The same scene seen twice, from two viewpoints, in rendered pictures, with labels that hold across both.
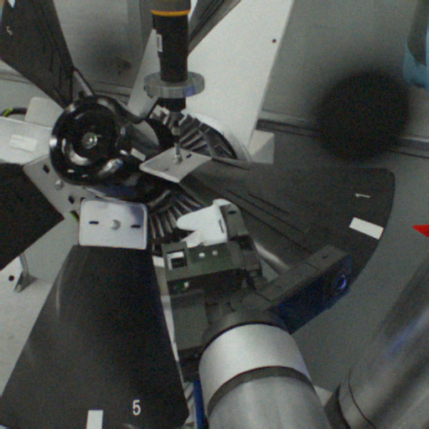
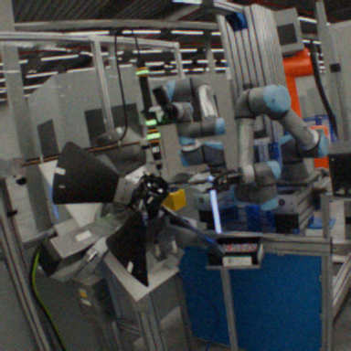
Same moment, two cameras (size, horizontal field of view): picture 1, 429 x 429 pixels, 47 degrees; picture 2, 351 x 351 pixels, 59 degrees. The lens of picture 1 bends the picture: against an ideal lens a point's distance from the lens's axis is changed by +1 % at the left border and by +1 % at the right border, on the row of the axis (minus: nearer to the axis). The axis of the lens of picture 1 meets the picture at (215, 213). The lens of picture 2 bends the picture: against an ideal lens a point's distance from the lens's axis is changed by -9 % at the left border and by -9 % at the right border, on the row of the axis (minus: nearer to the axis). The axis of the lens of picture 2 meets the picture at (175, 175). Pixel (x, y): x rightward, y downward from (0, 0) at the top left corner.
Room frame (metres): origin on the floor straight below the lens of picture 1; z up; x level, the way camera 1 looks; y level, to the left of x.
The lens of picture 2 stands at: (0.25, 1.31, 1.44)
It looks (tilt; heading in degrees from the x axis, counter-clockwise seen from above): 9 degrees down; 281
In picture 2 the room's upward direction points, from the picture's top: 10 degrees counter-clockwise
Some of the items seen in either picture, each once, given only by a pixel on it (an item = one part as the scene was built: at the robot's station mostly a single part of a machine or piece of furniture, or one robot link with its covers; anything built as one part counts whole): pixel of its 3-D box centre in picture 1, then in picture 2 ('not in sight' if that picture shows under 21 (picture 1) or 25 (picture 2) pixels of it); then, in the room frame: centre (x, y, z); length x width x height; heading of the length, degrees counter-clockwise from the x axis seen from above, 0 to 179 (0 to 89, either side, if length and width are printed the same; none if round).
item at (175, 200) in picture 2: not in sight; (168, 200); (0.66, -0.41, 1.02); 0.16 x 0.10 x 0.11; 153
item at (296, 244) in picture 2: not in sight; (239, 240); (0.31, -0.23, 0.82); 0.90 x 0.04 x 0.08; 153
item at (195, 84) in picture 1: (172, 43); (154, 150); (0.58, 0.05, 1.33); 0.09 x 0.07 x 0.10; 8
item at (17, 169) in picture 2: not in sight; (11, 167); (1.19, 0.13, 1.38); 0.10 x 0.07 x 0.09; 8
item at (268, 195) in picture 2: not in sight; (264, 195); (0.18, -0.05, 1.08); 0.11 x 0.08 x 0.11; 139
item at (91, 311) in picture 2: not in sight; (93, 299); (0.97, 0.10, 0.73); 0.15 x 0.09 x 0.22; 153
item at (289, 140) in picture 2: not in sight; (292, 146); (-0.02, -0.45, 1.20); 0.13 x 0.12 x 0.14; 139
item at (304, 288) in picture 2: not in sight; (247, 304); (0.31, -0.23, 0.45); 0.82 x 0.02 x 0.66; 153
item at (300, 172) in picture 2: not in sight; (293, 168); (-0.02, -0.46, 1.09); 0.15 x 0.15 x 0.10
